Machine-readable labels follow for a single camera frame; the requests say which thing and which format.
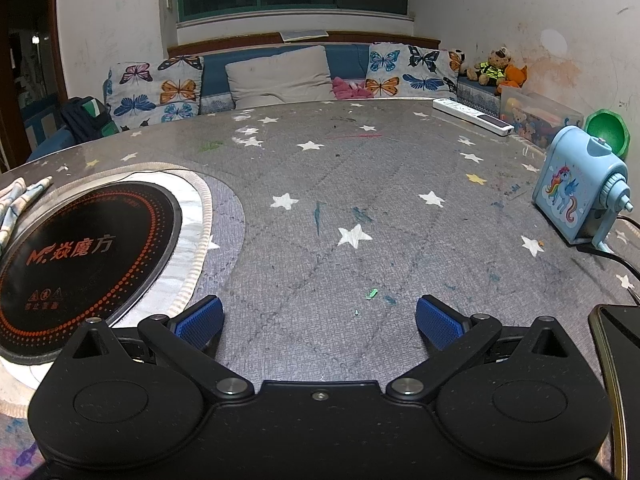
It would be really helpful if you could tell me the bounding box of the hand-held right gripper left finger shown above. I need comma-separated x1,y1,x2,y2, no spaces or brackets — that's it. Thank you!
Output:
65,295,253,402

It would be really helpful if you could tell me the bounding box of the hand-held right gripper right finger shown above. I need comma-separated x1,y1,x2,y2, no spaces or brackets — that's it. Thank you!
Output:
385,295,571,403

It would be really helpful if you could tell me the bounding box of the blue white striped shirt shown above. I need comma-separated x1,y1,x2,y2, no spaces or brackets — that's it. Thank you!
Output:
0,176,55,251

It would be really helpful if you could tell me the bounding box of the black round induction hob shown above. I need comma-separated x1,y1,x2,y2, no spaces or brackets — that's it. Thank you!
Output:
0,181,182,366

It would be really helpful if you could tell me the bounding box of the grey star-print table cover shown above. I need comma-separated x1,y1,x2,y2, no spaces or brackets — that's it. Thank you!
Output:
0,97,640,401

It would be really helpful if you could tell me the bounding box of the blue unicorn pencil sharpener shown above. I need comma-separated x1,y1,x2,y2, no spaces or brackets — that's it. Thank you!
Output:
531,125,633,253

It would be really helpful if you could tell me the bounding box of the black tablet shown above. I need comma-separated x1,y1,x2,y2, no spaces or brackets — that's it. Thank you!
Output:
587,302,640,480

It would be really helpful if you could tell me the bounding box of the white power strip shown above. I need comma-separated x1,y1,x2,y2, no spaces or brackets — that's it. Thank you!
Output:
432,97,515,137

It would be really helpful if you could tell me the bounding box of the clear plastic toy box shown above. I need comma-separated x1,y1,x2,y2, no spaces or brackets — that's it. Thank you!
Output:
499,85,585,151

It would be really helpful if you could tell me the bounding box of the dark backpack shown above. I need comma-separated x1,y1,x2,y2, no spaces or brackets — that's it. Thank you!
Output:
60,96,115,145

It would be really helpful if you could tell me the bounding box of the butterfly print cushion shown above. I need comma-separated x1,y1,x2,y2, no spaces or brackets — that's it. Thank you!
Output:
365,42,463,101
102,55,205,133

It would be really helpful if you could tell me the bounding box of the pink cloth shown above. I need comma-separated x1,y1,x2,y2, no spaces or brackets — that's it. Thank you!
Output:
331,76,375,101

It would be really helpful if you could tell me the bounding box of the orange plush toy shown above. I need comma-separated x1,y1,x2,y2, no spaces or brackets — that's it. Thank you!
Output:
497,62,529,95

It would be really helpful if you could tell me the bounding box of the grey pillow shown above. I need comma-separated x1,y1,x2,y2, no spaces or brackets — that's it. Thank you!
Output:
225,45,335,110

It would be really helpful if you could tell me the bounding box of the green plastic bowl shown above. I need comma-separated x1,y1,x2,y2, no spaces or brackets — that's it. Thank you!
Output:
584,109,628,158

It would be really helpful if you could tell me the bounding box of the brown teddy bear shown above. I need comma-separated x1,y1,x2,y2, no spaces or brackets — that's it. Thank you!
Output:
472,45,513,87

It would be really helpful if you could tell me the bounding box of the book on window sill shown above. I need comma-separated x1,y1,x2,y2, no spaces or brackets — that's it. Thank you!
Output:
280,29,331,42

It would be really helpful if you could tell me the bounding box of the white marble hob ring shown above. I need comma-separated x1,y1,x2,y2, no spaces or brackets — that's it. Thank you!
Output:
0,170,213,391

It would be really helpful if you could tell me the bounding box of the black cable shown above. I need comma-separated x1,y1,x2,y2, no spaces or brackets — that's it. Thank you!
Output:
577,215,640,278

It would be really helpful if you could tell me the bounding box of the blue sofa with wooden frame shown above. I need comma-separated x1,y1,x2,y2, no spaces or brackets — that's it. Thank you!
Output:
27,32,501,163

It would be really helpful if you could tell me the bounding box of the wooden door frame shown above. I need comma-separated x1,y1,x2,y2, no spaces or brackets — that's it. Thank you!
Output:
47,0,70,103

